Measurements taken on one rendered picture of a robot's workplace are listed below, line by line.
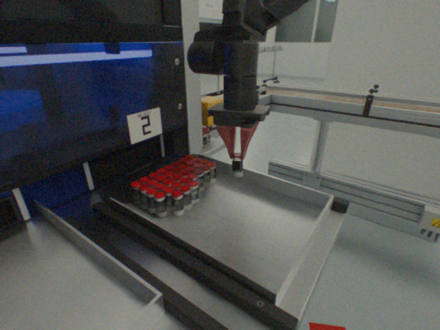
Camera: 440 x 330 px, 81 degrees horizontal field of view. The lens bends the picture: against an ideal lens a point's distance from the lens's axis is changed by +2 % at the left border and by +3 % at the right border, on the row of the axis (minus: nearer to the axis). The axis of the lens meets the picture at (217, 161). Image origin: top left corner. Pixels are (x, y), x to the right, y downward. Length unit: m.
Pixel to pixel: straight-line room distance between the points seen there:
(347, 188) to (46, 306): 1.28
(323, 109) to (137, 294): 1.11
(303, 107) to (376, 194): 0.53
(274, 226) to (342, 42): 1.53
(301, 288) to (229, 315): 0.11
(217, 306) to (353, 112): 1.06
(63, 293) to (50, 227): 0.16
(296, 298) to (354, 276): 1.34
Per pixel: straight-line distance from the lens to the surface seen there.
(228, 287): 0.37
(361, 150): 1.97
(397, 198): 1.42
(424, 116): 1.26
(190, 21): 0.66
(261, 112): 0.43
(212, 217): 0.50
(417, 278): 1.89
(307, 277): 0.42
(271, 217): 0.51
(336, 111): 1.29
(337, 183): 1.43
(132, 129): 0.55
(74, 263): 0.47
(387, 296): 1.71
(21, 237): 0.57
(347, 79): 1.88
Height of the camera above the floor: 1.19
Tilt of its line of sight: 26 degrees down
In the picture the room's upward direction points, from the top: straight up
